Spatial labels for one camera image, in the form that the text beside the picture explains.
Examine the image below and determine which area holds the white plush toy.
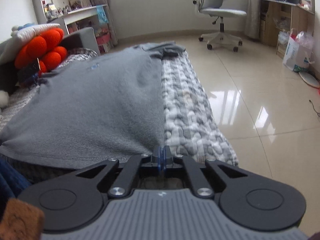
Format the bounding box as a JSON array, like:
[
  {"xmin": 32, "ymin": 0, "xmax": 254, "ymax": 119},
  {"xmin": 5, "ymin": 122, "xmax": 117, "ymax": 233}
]
[{"xmin": 0, "ymin": 90, "xmax": 10, "ymax": 109}]

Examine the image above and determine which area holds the blue plush toy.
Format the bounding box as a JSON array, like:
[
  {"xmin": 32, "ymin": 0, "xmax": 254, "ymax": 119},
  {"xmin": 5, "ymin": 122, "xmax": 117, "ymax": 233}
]
[{"xmin": 10, "ymin": 23, "xmax": 35, "ymax": 37}]

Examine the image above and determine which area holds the white round board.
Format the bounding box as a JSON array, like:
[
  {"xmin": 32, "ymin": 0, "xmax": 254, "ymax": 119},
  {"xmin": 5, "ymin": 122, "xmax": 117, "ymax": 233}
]
[{"xmin": 299, "ymin": 71, "xmax": 320, "ymax": 88}]

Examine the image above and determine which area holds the white pillow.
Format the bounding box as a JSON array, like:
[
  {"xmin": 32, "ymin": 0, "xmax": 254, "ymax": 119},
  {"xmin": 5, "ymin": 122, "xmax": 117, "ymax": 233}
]
[{"xmin": 0, "ymin": 23, "xmax": 61, "ymax": 64}]

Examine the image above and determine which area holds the brown fuzzy cuff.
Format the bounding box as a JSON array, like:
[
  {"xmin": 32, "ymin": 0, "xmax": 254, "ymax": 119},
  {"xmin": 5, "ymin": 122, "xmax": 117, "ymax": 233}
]
[{"xmin": 0, "ymin": 197, "xmax": 45, "ymax": 240}]

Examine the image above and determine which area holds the clear plastic bag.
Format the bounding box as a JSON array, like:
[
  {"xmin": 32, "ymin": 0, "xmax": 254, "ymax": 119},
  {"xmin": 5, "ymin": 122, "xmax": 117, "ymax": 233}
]
[{"xmin": 295, "ymin": 31, "xmax": 314, "ymax": 50}]

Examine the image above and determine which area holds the grey sofa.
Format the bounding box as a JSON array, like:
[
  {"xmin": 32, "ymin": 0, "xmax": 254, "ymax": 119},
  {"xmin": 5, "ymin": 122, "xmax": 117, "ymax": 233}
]
[{"xmin": 0, "ymin": 27, "xmax": 100, "ymax": 93}]

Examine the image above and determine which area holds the black floor cable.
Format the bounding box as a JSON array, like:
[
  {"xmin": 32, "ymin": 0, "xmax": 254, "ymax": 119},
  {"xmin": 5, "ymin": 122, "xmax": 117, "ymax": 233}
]
[{"xmin": 309, "ymin": 100, "xmax": 320, "ymax": 117}]

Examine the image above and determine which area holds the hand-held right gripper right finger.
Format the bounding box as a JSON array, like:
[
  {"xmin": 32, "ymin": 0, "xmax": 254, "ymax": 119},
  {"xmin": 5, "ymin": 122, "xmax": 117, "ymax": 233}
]
[{"xmin": 162, "ymin": 146, "xmax": 253, "ymax": 198}]

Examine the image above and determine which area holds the light blue patterned bag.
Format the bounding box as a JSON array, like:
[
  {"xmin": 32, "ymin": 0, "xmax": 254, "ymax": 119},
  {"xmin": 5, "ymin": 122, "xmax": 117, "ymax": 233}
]
[{"xmin": 96, "ymin": 5, "xmax": 109, "ymax": 25}]

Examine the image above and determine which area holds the smartphone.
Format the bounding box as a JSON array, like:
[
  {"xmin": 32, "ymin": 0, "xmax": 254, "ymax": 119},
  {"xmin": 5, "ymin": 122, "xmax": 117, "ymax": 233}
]
[{"xmin": 17, "ymin": 59, "xmax": 40, "ymax": 82}]

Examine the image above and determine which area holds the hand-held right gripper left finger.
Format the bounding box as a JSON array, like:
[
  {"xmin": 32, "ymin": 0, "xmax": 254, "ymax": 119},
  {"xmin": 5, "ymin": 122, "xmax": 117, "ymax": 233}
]
[{"xmin": 75, "ymin": 146, "xmax": 162, "ymax": 198}]

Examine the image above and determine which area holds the navy clothing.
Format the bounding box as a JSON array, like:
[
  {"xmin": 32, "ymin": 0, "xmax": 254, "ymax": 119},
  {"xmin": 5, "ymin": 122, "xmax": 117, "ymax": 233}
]
[{"xmin": 0, "ymin": 154, "xmax": 33, "ymax": 207}]

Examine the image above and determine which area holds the grey checked quilted blanket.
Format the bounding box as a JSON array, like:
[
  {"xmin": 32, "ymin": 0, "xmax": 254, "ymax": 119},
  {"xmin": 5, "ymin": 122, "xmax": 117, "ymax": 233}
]
[{"xmin": 0, "ymin": 47, "xmax": 238, "ymax": 167}]

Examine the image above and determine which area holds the grey t-shirt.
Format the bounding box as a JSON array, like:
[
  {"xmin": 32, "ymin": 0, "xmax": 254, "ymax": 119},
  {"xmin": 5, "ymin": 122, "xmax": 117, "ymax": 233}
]
[{"xmin": 0, "ymin": 41, "xmax": 187, "ymax": 180}]

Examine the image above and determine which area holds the wooden shelf desk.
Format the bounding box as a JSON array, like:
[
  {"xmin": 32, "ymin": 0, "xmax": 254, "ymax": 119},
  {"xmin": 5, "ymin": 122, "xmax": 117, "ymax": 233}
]
[{"xmin": 259, "ymin": 0, "xmax": 315, "ymax": 59}]

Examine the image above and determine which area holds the white paper bag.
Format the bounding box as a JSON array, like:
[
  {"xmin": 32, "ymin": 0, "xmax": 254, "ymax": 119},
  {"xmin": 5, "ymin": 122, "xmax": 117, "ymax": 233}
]
[{"xmin": 282, "ymin": 34, "xmax": 314, "ymax": 72}]

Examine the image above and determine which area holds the white office chair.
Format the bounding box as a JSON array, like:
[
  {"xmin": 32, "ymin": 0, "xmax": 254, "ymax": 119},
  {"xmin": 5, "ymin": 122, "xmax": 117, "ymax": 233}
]
[{"xmin": 191, "ymin": 0, "xmax": 248, "ymax": 52}]

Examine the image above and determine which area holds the white desk with shelves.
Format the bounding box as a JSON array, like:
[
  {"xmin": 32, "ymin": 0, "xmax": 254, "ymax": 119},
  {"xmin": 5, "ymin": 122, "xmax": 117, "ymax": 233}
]
[{"xmin": 29, "ymin": 0, "xmax": 118, "ymax": 54}]

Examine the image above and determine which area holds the orange pumpkin cushion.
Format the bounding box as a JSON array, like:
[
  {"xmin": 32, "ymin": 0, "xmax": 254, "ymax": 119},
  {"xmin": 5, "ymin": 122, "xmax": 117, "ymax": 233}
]
[{"xmin": 14, "ymin": 27, "xmax": 68, "ymax": 77}]

